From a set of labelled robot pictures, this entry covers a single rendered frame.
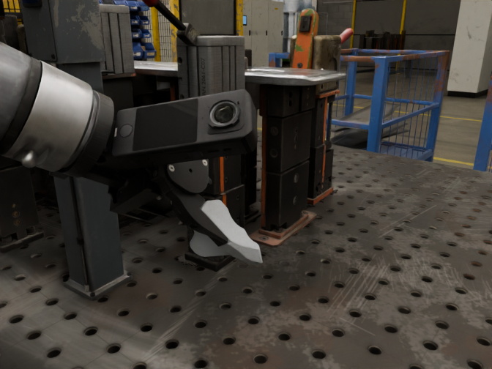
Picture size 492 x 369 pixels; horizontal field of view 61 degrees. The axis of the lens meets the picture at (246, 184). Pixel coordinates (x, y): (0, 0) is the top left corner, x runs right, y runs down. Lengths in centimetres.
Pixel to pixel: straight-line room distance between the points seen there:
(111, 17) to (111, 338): 52
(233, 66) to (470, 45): 795
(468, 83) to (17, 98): 834
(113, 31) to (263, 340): 56
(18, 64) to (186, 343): 38
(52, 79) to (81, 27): 25
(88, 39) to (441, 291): 60
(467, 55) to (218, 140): 825
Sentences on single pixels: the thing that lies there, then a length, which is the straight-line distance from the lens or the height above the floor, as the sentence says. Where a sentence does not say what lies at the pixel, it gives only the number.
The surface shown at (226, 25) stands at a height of 114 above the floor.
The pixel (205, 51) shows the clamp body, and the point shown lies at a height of 104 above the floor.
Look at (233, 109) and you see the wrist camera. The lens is 32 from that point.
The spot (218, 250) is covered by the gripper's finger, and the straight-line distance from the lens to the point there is 41.
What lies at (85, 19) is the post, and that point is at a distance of 58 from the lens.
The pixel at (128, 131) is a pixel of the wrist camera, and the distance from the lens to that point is 35.
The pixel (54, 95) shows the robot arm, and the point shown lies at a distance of 32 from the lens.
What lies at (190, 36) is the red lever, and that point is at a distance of 60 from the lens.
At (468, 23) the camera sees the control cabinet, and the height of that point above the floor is 123.
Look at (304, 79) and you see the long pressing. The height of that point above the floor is 100.
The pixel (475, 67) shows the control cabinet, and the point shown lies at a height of 52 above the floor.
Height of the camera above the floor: 106
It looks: 20 degrees down
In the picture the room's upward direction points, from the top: straight up
